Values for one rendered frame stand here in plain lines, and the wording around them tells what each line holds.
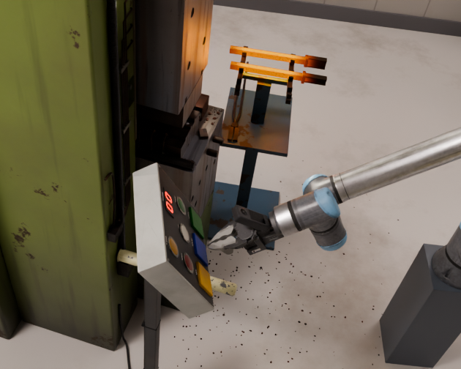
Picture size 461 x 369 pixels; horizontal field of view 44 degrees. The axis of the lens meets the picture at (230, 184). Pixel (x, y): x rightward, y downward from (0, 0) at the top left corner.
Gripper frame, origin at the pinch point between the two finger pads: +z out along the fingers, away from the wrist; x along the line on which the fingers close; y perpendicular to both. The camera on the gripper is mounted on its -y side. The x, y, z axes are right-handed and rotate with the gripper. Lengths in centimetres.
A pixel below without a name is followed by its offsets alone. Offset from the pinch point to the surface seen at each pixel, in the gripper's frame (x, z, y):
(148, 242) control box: -9.4, 8.6, -21.7
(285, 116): 97, -26, 56
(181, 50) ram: 41, -13, -35
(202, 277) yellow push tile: -10.9, 3.3, -1.7
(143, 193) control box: 7.5, 9.1, -21.7
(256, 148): 76, -10, 47
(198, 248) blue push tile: -1.1, 3.3, -1.4
